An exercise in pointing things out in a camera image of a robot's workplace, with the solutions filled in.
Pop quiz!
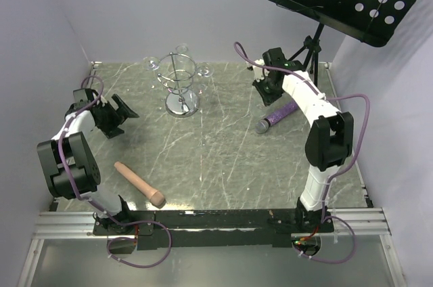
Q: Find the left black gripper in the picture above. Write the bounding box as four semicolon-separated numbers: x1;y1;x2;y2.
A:
97;95;138;139

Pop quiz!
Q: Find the clear wine glass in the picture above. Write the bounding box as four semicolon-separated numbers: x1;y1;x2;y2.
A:
197;83;208;96
142;56;160;71
196;62;214;78
176;43;189;56

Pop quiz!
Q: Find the clear wine glass front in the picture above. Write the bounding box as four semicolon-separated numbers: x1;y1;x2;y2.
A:
197;83;208;96

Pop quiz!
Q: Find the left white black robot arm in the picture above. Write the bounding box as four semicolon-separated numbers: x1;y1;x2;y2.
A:
37;88;139;234

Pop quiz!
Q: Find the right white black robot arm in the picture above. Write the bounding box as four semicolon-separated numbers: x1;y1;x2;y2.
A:
251;47;354;232

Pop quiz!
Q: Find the chrome wine glass rack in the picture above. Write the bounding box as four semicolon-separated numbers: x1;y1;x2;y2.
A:
156;52;199;118

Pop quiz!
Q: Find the clear wine glass back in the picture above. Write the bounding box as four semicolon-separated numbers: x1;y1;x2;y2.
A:
176;43;189;56

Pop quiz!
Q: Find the purple glitter microphone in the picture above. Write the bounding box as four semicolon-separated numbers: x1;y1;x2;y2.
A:
255;102;298;134

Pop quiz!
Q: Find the beige pink microphone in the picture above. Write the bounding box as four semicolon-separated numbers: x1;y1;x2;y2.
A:
114;162;166;208

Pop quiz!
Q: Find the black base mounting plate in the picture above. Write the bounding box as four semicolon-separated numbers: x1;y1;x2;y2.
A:
93;208;334;250

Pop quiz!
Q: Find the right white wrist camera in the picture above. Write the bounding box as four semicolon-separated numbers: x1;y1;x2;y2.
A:
247;59;269;82

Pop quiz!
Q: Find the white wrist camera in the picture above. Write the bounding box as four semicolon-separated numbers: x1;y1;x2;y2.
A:
247;59;269;82
95;96;108;108

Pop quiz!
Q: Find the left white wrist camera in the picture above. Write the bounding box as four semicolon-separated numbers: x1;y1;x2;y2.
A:
95;96;108;108

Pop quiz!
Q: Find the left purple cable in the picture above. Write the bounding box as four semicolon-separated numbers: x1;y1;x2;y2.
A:
58;75;173;269

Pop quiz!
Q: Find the purple cable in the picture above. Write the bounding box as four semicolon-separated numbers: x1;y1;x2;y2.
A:
233;41;370;264
58;75;173;269

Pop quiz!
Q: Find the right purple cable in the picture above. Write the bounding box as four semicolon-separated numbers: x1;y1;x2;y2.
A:
233;41;370;264

